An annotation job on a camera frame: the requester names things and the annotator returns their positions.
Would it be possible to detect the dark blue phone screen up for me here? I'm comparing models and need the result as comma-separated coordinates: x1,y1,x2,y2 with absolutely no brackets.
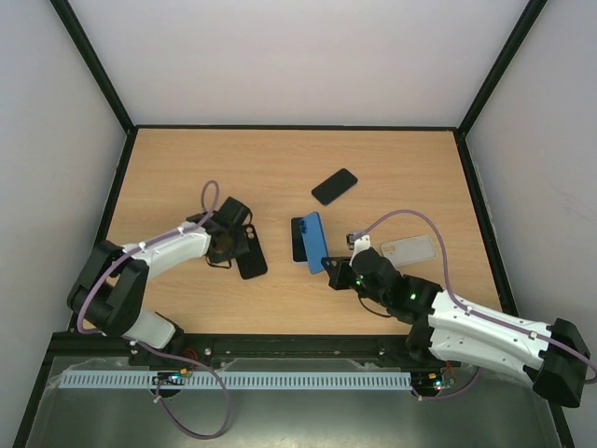
311,168,358,206

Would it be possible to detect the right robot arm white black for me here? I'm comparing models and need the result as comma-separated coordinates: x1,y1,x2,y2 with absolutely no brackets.
322,248,590,408

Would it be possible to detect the blue phone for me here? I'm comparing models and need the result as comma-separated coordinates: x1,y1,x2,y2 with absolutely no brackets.
299,212,328,274

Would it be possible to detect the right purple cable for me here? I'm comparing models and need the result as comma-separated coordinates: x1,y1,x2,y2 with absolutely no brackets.
354,208,597,403

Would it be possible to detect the lilac phone case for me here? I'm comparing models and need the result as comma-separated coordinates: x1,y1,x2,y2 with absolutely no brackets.
289,215,311,265

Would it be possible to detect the light blue slotted cable duct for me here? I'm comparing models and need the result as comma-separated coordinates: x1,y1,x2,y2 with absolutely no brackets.
59,371,411,391

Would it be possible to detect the black front mounting rail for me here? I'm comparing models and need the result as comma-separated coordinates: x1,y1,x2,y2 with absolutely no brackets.
44,331,545,374

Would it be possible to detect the black aluminium frame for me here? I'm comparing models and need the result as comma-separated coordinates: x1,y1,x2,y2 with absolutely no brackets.
10,0,576,448

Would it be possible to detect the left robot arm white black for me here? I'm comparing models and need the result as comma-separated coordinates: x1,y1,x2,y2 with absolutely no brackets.
67,197,253,350

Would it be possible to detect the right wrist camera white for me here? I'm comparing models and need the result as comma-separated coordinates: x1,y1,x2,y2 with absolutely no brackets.
346,231,371,253

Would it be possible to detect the clear phone case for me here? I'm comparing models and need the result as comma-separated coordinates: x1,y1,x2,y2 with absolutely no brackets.
381,235,437,267

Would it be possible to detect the silver white phone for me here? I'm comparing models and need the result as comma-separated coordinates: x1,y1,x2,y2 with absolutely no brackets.
291,217,309,262

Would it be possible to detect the black phone case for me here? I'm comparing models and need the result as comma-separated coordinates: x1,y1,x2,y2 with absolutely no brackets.
237,224,268,280

